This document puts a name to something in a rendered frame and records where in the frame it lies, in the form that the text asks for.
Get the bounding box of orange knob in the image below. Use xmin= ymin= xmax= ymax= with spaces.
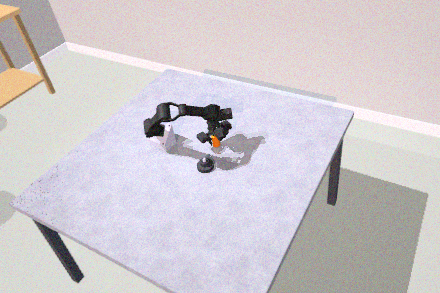
xmin=211 ymin=136 xmax=220 ymax=147

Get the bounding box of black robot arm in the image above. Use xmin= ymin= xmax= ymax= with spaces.
xmin=143 ymin=102 xmax=233 ymax=141

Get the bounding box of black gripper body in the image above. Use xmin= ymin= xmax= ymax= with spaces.
xmin=196 ymin=120 xmax=232 ymax=143

